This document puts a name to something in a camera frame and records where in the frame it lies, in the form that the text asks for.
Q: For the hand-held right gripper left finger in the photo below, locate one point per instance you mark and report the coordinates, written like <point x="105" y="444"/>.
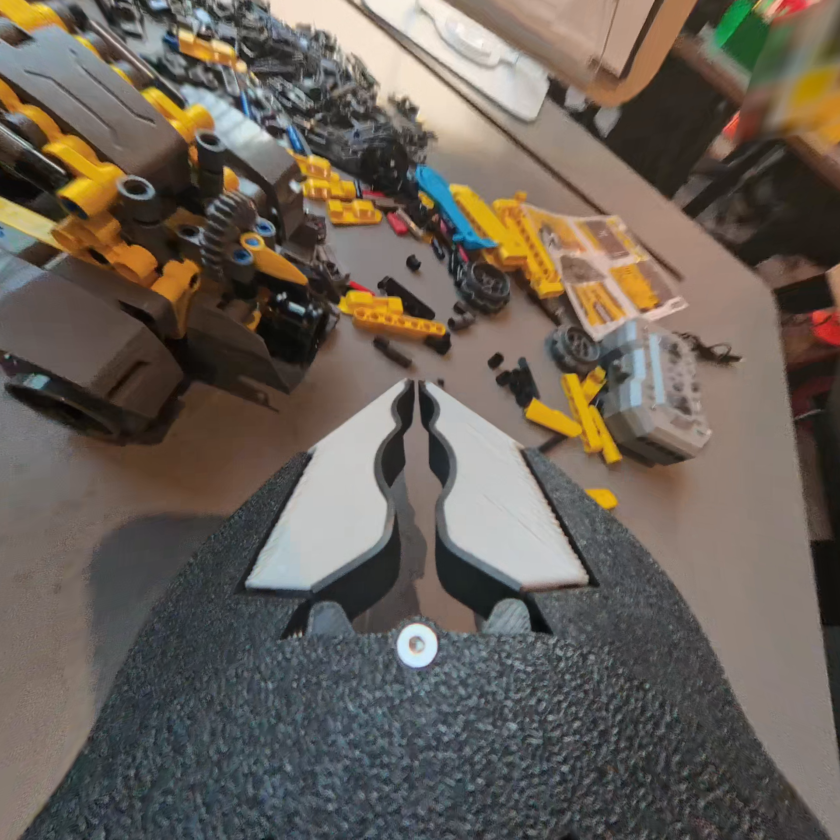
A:
<point x="321" y="518"/>

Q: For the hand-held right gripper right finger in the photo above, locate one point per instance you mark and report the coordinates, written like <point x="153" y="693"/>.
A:
<point x="512" y="518"/>

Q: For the brown-edged grey desk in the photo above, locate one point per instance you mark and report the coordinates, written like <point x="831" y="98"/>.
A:
<point x="590" y="151"/>

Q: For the small yellow brick piece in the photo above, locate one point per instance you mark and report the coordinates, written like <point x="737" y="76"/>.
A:
<point x="600" y="499"/>

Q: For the small dark grey wheel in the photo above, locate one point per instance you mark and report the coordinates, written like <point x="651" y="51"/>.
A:
<point x="485" y="289"/>
<point x="571" y="348"/>

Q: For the grey brick battery box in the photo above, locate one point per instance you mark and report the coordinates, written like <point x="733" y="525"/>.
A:
<point x="656" y="394"/>

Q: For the long yellow brick panel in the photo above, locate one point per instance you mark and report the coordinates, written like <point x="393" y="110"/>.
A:
<point x="485" y="223"/>
<point x="531" y="256"/>

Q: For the yellow printed sheet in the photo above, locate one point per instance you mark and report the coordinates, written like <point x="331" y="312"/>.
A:
<point x="610" y="262"/>

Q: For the long blue brick piece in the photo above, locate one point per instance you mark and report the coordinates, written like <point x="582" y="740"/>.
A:
<point x="453" y="210"/>

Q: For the pile of loose brick pieces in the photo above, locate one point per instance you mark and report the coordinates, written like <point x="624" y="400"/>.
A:
<point x="328" y="111"/>

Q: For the yellow grey brick vehicle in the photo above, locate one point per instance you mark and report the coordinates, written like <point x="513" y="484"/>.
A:
<point x="98" y="105"/>

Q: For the instruction board on stand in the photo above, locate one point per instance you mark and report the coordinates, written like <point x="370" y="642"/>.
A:
<point x="590" y="39"/>

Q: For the green box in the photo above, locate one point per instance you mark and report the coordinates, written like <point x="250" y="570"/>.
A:
<point x="741" y="33"/>

